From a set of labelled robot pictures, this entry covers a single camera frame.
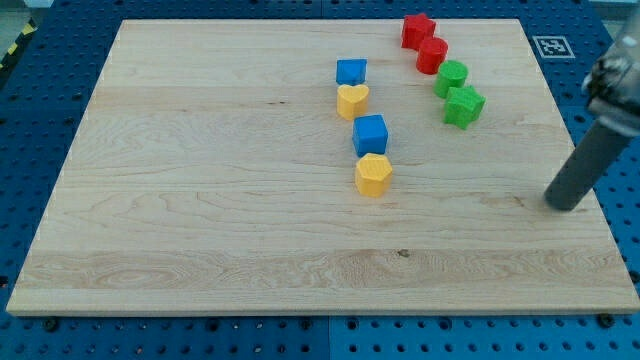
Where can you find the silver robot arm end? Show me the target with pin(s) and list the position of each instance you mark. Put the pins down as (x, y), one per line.
(613, 81)

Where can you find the green star block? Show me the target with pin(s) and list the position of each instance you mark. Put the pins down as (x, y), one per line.
(463, 105)

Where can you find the red star block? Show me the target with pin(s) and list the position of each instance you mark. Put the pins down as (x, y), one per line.
(415, 29)

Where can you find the yellow hexagon block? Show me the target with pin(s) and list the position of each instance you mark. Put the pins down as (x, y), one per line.
(373, 175)

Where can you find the blue cube block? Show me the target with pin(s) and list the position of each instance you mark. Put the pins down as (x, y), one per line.
(370, 135)

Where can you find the yellow heart block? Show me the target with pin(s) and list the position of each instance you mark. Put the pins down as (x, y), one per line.
(352, 101)

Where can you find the wooden board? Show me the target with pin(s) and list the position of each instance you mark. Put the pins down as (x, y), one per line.
(212, 176)

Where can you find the blue pentagon block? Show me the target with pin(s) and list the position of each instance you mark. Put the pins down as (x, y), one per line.
(351, 71)

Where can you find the green cylinder block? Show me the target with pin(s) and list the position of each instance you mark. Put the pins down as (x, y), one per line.
(451, 73)

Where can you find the red cylinder block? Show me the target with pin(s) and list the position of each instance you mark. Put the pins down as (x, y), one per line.
(432, 53)

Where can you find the white fiducial marker tag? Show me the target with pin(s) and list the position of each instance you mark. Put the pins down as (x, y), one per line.
(553, 47)

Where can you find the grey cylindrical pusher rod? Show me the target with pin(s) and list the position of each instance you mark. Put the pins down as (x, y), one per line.
(597, 150)

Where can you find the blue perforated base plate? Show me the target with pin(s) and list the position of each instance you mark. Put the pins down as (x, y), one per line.
(42, 101)

